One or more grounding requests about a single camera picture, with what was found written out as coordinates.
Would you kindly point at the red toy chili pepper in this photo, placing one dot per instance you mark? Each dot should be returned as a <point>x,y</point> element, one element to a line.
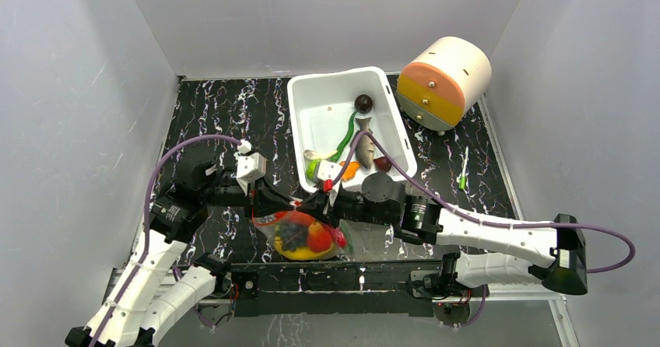
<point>338,237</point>

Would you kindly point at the dark toy grapes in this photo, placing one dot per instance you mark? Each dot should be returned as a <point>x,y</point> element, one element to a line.
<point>293,236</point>

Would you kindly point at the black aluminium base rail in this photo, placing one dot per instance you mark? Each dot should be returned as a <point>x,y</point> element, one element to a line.
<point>353,287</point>

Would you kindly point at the green toy bean pod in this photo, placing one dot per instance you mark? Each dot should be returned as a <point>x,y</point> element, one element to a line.
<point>345,140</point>

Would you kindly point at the clear zip bag orange zipper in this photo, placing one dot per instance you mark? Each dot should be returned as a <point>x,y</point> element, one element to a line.
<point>270,230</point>

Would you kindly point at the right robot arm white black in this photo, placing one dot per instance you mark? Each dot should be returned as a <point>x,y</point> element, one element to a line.
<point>551,254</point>

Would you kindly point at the dark red toy fruit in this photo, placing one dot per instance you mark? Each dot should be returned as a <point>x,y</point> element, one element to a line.
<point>383,164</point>

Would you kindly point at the dark brown toy plum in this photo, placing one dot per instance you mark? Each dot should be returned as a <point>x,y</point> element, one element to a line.
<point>363,104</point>

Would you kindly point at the grey toy fish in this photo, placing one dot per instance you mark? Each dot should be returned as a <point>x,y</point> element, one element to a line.
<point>365,148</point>

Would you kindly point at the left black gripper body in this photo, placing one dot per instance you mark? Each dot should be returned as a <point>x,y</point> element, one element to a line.
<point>223,192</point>

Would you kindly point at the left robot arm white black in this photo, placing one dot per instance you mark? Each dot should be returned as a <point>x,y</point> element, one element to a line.
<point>133,314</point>

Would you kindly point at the round pastel drawer cabinet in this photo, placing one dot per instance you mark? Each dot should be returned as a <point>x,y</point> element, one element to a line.
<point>438,87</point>

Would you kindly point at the green white pen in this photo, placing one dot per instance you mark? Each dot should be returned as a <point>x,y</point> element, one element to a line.
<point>462,179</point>

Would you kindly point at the white toy garlic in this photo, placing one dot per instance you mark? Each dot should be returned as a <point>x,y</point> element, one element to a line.
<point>313,155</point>

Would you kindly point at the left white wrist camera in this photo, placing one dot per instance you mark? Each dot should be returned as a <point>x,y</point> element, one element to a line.
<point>251,165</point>

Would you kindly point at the yellow toy banana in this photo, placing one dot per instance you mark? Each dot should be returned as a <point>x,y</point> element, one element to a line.
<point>304,253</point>

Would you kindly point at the green toy lime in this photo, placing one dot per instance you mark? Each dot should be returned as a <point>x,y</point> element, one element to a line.
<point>311,169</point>

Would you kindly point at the orange toy habanero pepper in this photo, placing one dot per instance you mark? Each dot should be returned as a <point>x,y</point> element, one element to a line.
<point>351,171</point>

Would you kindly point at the white plastic bin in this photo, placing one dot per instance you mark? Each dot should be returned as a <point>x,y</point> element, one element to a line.
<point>320,108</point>

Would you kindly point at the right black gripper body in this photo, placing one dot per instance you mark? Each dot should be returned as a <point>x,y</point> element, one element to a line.
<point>326,206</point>

